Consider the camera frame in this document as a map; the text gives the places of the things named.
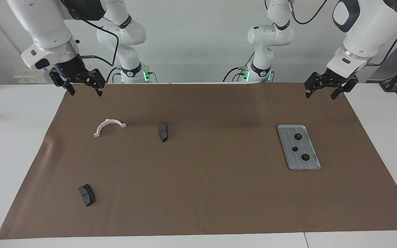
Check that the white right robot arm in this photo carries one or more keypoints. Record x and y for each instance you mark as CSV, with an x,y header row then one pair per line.
x,y
47,24

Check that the grooved dark grey brake pad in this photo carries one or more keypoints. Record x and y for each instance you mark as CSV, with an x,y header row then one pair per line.
x,y
87,196

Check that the slim dark grey brake pad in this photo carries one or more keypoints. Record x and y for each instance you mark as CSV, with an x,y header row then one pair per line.
x,y
163,132

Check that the white socket box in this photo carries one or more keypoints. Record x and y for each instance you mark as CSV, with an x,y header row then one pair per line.
x,y
29,79

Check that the brown paper mat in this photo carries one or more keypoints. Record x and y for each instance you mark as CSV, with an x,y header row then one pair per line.
x,y
198,193

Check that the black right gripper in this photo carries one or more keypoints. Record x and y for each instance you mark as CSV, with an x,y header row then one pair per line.
x,y
72,70

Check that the silver metal tray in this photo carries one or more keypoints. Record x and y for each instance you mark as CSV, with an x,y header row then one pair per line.
x,y
305,144

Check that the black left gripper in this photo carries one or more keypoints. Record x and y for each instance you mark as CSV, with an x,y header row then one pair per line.
x,y
334,79

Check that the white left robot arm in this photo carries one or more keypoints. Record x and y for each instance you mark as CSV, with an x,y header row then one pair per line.
x,y
367,27

